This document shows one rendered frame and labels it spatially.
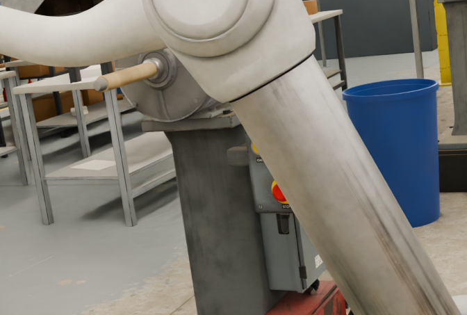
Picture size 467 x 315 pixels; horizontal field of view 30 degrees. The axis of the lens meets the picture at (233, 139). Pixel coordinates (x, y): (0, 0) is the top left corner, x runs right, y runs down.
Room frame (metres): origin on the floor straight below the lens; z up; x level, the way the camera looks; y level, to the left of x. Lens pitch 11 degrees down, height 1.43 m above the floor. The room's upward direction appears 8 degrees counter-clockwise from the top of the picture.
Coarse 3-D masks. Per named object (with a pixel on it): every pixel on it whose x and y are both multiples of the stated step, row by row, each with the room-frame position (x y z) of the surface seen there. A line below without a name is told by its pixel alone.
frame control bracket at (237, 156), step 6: (228, 150) 1.93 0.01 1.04; (234, 150) 1.92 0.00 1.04; (240, 150) 1.91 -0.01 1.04; (246, 150) 1.90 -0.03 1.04; (228, 156) 1.92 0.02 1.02; (234, 156) 1.92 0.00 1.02; (240, 156) 1.91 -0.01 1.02; (246, 156) 1.90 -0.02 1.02; (228, 162) 1.93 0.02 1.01; (234, 162) 1.92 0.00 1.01; (240, 162) 1.91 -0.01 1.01; (246, 162) 1.90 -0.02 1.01
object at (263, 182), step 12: (252, 156) 1.78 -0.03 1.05; (252, 168) 1.79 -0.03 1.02; (264, 168) 1.77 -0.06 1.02; (252, 180) 1.79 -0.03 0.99; (264, 180) 1.77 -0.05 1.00; (264, 192) 1.78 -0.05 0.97; (264, 204) 1.78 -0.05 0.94; (276, 204) 1.77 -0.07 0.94; (288, 204) 1.75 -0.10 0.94; (288, 216) 1.81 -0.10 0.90; (288, 228) 1.81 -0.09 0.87
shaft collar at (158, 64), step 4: (148, 60) 1.86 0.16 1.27; (152, 60) 1.86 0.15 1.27; (156, 60) 1.86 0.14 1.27; (160, 60) 1.87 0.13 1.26; (156, 64) 1.85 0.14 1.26; (160, 64) 1.86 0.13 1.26; (156, 68) 1.85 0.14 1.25; (160, 68) 1.85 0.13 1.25; (156, 72) 1.85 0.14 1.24; (160, 72) 1.86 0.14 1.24; (152, 76) 1.86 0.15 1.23; (156, 76) 1.86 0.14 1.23; (160, 76) 1.87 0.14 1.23
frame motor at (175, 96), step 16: (128, 64) 1.93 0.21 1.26; (176, 64) 1.86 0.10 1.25; (144, 80) 1.90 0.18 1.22; (160, 80) 1.88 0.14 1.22; (176, 80) 1.87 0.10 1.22; (192, 80) 1.86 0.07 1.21; (128, 96) 1.95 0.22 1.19; (144, 96) 1.92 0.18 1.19; (160, 96) 1.89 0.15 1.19; (176, 96) 1.88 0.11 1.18; (192, 96) 1.86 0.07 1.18; (208, 96) 1.86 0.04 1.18; (144, 112) 1.93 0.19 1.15; (160, 112) 1.90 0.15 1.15; (176, 112) 1.89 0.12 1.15; (192, 112) 1.88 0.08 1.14; (208, 112) 1.93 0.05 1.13
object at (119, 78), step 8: (144, 64) 1.83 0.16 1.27; (152, 64) 1.85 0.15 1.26; (120, 72) 1.75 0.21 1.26; (128, 72) 1.76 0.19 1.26; (136, 72) 1.79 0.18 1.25; (144, 72) 1.81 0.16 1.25; (152, 72) 1.84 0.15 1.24; (112, 80) 1.71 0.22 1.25; (120, 80) 1.73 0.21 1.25; (128, 80) 1.76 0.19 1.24; (136, 80) 1.79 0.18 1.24; (112, 88) 1.71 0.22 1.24
